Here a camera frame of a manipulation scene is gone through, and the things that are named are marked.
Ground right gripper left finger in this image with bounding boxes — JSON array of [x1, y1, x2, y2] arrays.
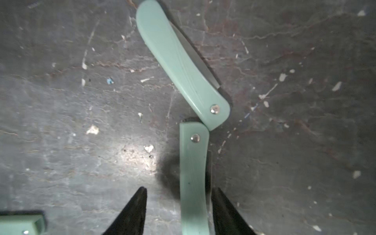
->
[[103, 187, 147, 235]]

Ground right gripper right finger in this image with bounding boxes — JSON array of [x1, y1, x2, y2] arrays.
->
[[211, 188, 257, 235]]

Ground teal fruit knife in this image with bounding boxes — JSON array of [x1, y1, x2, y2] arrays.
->
[[179, 122, 210, 235], [136, 1, 230, 131], [1, 214, 46, 235]]

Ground teal fruit knife bottom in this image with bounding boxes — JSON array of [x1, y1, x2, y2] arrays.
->
[[1, 214, 46, 235]]

